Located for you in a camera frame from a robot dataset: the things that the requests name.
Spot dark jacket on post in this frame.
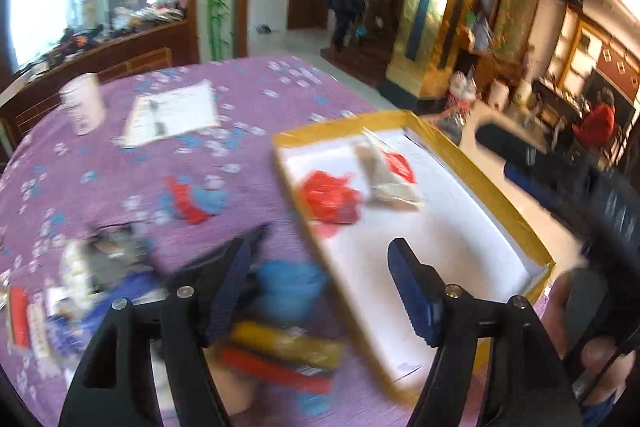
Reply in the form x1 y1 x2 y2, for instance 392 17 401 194
328 0 366 52

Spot person in red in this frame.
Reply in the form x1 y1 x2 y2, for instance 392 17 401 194
572 88 615 150

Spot gold-edged white foam box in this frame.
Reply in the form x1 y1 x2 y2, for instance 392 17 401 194
272 110 554 407

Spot blue knitted cloth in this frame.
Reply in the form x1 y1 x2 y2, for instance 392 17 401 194
253 260 329 325

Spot red and blue cloth scrap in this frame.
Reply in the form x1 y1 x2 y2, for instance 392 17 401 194
160 176 228 225

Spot wooden sideboard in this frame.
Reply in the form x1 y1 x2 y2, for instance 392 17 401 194
1 20 198 155

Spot bagged colourful sponge strips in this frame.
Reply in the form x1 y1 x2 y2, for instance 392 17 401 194
219 320 345 416

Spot white notepad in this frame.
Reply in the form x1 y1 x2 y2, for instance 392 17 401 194
122 80 219 148

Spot red plastic bag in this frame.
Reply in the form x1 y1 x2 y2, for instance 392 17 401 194
297 170 362 225

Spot small motor with wires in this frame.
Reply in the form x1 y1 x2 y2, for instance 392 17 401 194
58 225 153 303

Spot operator right hand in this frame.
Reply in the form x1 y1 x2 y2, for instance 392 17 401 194
541 269 636 405

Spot white bucket with bags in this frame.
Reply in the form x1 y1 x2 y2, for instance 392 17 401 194
435 67 477 145

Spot red-label white pouch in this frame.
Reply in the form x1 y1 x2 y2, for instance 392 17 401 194
355 132 423 209

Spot black pen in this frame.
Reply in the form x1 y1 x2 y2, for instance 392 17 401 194
149 101 167 138

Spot white plastic jar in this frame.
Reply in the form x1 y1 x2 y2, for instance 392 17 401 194
58 72 106 135

